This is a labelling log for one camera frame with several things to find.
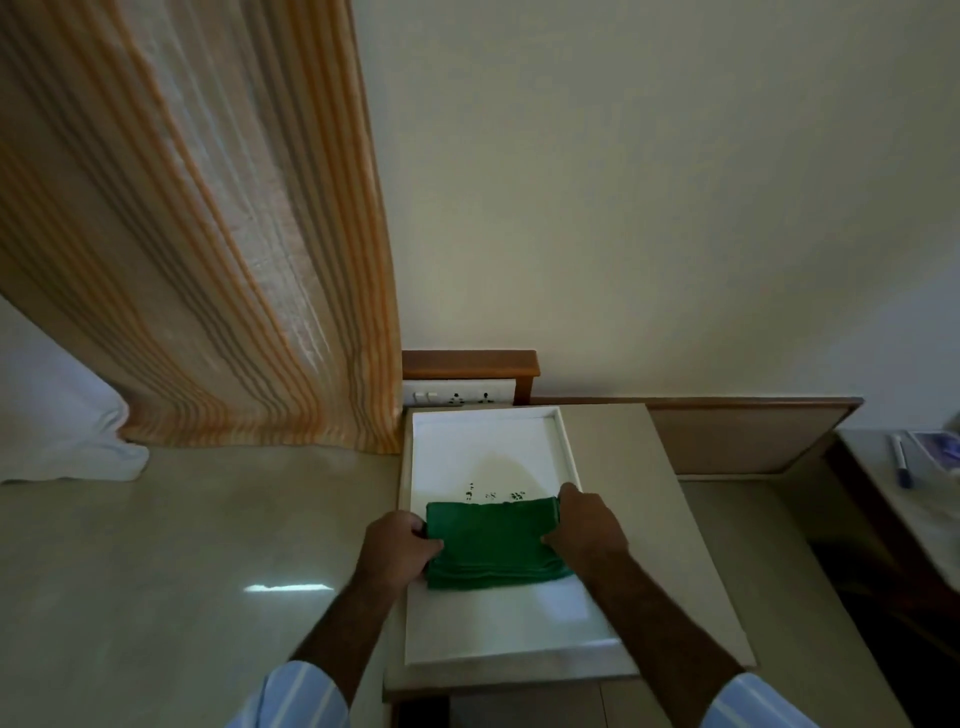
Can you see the person's right hand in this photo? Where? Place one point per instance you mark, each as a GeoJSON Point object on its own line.
{"type": "Point", "coordinates": [589, 532]}

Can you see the person's left hand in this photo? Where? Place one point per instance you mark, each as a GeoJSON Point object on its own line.
{"type": "Point", "coordinates": [390, 551]}

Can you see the person's right thumb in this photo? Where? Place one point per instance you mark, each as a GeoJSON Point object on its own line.
{"type": "Point", "coordinates": [556, 540]}

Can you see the person's left thumb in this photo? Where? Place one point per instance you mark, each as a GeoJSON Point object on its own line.
{"type": "Point", "coordinates": [424, 549]}

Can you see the green cloth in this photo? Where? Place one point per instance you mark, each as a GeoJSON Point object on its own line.
{"type": "Point", "coordinates": [491, 540]}

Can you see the person's right forearm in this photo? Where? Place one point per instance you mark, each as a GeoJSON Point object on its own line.
{"type": "Point", "coordinates": [660, 637]}

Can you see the person's left forearm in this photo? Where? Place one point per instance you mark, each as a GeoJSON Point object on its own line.
{"type": "Point", "coordinates": [349, 637]}

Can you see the beige side table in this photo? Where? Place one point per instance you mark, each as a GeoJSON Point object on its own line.
{"type": "Point", "coordinates": [637, 465]}

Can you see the white rectangular tray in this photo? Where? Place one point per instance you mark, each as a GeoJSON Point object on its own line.
{"type": "Point", "coordinates": [487, 450]}

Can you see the striped light blue left sleeve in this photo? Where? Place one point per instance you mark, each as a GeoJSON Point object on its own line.
{"type": "Point", "coordinates": [296, 697]}

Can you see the striped light blue sleeve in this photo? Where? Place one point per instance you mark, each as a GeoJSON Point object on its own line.
{"type": "Point", "coordinates": [296, 697]}
{"type": "Point", "coordinates": [757, 705]}

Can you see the striped light blue right sleeve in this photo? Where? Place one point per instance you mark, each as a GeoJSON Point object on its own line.
{"type": "Point", "coordinates": [757, 705]}

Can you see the orange striped curtain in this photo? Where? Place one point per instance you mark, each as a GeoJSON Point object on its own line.
{"type": "Point", "coordinates": [225, 262]}

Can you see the light desk with dark edge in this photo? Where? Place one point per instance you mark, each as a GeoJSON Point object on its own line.
{"type": "Point", "coordinates": [907, 517]}

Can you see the blue marker pen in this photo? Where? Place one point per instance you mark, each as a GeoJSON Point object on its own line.
{"type": "Point", "coordinates": [901, 461]}

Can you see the purple and white packet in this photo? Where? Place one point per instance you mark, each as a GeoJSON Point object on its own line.
{"type": "Point", "coordinates": [937, 450]}

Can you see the white pillow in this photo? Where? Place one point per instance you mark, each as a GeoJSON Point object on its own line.
{"type": "Point", "coordinates": [52, 420]}

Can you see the white wall socket panel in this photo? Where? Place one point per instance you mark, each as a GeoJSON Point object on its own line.
{"type": "Point", "coordinates": [465, 393]}

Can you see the wooden wall panel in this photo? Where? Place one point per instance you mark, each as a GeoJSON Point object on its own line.
{"type": "Point", "coordinates": [735, 439]}

